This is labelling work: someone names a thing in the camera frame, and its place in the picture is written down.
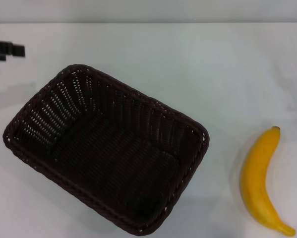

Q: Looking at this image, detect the dark brown woven basket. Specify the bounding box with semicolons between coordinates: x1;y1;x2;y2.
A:
2;63;210;236

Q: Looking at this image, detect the yellow banana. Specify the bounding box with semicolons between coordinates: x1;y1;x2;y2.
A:
240;126;297;237

